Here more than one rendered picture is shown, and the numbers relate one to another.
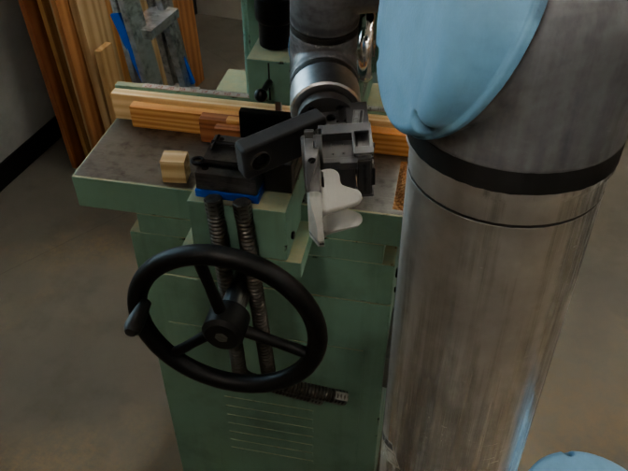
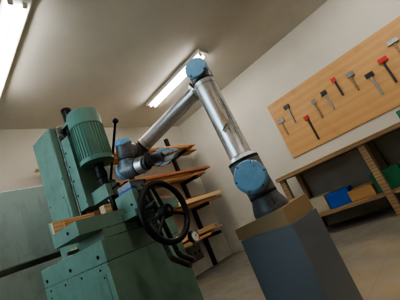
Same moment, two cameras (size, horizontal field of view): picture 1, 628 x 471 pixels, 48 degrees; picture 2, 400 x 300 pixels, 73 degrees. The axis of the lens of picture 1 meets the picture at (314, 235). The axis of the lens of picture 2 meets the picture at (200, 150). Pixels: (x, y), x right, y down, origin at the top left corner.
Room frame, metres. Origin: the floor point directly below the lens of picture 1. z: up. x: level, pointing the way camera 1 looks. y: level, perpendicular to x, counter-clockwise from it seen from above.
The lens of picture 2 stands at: (0.02, 1.14, 0.70)
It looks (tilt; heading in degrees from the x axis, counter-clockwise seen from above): 14 degrees up; 291
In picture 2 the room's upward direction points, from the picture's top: 23 degrees counter-clockwise
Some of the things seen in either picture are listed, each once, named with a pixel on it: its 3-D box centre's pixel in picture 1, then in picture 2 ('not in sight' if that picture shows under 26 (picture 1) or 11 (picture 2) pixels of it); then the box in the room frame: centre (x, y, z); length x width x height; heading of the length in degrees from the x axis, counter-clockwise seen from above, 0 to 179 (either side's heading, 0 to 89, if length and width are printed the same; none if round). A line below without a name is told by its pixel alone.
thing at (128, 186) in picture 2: (250, 163); (133, 186); (0.81, 0.09, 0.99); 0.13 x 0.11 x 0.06; 79
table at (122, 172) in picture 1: (265, 192); (130, 215); (0.90, 0.08, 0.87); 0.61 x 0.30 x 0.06; 79
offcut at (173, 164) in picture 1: (175, 166); (106, 209); (0.90, 0.21, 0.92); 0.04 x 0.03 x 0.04; 86
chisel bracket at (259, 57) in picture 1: (281, 64); (106, 194); (1.02, 0.05, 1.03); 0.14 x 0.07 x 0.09; 169
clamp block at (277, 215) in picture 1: (249, 202); (137, 200); (0.81, 0.09, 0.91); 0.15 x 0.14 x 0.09; 79
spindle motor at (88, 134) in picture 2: not in sight; (90, 138); (1.00, 0.06, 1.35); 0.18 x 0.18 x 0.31
